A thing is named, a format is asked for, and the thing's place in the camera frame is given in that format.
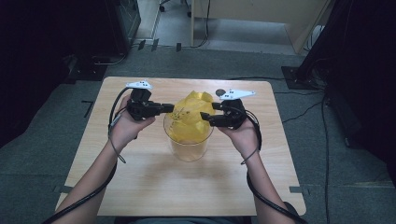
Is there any person's right hand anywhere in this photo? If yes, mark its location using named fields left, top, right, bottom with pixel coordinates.
left=217, top=117, right=260, bottom=157

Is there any black glass-door cabinet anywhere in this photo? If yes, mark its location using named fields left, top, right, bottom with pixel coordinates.
left=104, top=0, right=142, bottom=56

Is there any person's left hand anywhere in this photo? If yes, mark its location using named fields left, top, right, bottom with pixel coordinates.
left=109, top=94, right=157, bottom=151

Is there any yellow plastic waste bag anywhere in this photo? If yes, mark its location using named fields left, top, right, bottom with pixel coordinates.
left=166, top=90, right=217, bottom=145

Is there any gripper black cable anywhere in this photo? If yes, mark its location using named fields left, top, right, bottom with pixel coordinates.
left=240, top=107, right=309, bottom=224
left=41, top=86, right=133, bottom=224

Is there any black hanging cable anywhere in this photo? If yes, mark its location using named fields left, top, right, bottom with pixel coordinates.
left=182, top=0, right=211, bottom=49

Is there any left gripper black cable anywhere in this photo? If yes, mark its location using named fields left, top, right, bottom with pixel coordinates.
left=41, top=86, right=133, bottom=224

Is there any light wooden cabinet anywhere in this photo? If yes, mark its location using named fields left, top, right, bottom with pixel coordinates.
left=190, top=0, right=332, bottom=56

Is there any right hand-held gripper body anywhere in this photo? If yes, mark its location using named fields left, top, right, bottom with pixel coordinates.
left=214, top=89, right=257, bottom=131

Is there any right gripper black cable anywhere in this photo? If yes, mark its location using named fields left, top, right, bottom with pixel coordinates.
left=240, top=107, right=309, bottom=224

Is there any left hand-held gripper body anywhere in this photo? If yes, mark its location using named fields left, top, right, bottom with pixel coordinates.
left=125, top=79, right=166, bottom=122

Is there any black floor stand base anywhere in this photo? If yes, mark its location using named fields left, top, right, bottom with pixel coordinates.
left=64, top=54, right=109, bottom=84

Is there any black stand base plate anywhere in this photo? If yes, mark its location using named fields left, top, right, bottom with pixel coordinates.
left=281, top=65, right=316, bottom=91

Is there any dark curtain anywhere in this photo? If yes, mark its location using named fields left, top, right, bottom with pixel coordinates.
left=297, top=0, right=396, bottom=188

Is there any black floor cable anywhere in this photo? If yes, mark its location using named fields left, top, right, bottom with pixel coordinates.
left=274, top=90, right=332, bottom=224

